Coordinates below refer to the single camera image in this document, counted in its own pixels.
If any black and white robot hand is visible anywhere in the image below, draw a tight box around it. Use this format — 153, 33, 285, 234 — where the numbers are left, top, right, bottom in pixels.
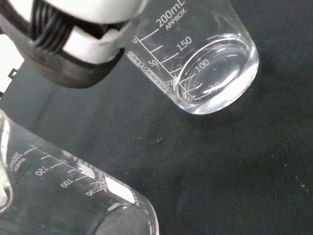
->
0, 0, 149, 89

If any black bench cloth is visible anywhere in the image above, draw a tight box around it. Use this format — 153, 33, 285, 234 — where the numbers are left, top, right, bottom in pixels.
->
0, 0, 313, 235

